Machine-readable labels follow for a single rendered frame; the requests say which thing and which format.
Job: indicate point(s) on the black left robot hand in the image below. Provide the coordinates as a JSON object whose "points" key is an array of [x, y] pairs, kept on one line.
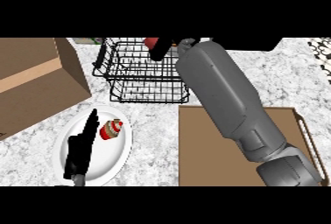
{"points": [[82, 148]]}

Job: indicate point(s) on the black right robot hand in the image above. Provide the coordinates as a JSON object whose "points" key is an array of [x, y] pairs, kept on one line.
{"points": [[160, 51]]}

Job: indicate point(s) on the red bell pepper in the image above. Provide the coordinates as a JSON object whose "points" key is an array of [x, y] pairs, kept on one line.
{"points": [[151, 42]]}

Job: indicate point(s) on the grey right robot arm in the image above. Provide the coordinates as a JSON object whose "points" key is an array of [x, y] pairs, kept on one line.
{"points": [[224, 99]]}

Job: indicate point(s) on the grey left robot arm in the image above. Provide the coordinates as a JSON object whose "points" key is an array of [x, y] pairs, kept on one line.
{"points": [[79, 180]]}

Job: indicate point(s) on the brown wooden tray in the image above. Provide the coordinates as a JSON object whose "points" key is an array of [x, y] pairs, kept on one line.
{"points": [[207, 151]]}

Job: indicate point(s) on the white oval plate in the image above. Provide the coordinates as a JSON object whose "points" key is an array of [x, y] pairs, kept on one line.
{"points": [[110, 151]]}

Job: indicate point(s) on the red frosted cupcake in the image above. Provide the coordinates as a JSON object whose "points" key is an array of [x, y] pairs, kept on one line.
{"points": [[111, 129]]}

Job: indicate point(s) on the green flat object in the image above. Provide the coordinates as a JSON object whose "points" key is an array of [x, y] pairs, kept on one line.
{"points": [[88, 40]]}

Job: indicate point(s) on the black appliance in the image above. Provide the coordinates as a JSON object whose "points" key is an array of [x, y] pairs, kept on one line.
{"points": [[255, 43]]}

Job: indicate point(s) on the brown wooden cabinet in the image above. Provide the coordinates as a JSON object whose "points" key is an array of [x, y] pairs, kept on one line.
{"points": [[35, 87]]}

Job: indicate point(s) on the black and white patterned cloth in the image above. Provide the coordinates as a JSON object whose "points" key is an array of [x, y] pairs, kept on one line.
{"points": [[323, 52]]}

